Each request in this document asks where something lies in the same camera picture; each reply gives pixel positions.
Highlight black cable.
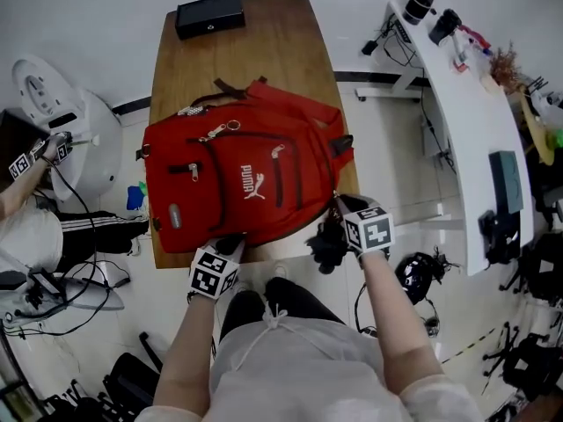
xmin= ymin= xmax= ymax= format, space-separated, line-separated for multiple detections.
xmin=4 ymin=160 xmax=132 ymax=338

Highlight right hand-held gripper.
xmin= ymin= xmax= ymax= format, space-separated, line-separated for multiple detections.
xmin=335 ymin=193 xmax=396 ymax=255

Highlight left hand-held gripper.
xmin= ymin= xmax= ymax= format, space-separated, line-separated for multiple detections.
xmin=188 ymin=233 xmax=247 ymax=302

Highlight person's left forearm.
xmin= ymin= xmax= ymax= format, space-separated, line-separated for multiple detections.
xmin=151 ymin=295 xmax=220 ymax=419

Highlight person's white shirt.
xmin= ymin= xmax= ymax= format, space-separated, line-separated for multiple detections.
xmin=144 ymin=301 xmax=485 ymax=422
xmin=0 ymin=207 xmax=65 ymax=274

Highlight red backpack bag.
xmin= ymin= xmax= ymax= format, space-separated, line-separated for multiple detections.
xmin=135 ymin=76 xmax=355 ymax=254

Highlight white flat device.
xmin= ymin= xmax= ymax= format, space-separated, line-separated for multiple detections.
xmin=0 ymin=269 xmax=127 ymax=327

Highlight white rounded robot base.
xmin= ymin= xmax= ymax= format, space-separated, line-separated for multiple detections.
xmin=11 ymin=56 xmax=123 ymax=202

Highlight black rectangular box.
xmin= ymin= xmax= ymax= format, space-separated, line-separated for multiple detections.
xmin=174 ymin=0 xmax=246 ymax=41

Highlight person's black trousers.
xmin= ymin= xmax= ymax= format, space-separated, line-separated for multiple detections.
xmin=218 ymin=276 xmax=347 ymax=340

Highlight black insulated bottle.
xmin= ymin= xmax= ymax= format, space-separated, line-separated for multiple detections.
xmin=402 ymin=0 xmax=442 ymax=26

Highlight white curved desk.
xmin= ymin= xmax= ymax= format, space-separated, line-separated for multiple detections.
xmin=355 ymin=0 xmax=536 ymax=278

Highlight blue and green cloth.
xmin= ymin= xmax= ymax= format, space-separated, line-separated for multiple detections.
xmin=126 ymin=180 xmax=150 ymax=211

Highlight teal flat box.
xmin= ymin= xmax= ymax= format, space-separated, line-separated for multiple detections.
xmin=488 ymin=149 xmax=525 ymax=215

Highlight black device on desk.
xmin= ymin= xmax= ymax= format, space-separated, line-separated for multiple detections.
xmin=478 ymin=210 xmax=522 ymax=266

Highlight dried brown plant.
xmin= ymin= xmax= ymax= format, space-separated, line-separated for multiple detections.
xmin=488 ymin=40 xmax=523 ymax=94

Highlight yellow curved object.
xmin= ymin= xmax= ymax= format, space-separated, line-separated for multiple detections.
xmin=520 ymin=90 xmax=556 ymax=167

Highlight black chair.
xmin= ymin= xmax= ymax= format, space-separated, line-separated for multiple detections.
xmin=103 ymin=331 xmax=165 ymax=417

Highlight person's right forearm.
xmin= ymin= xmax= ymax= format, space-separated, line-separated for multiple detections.
xmin=356 ymin=248 xmax=445 ymax=395

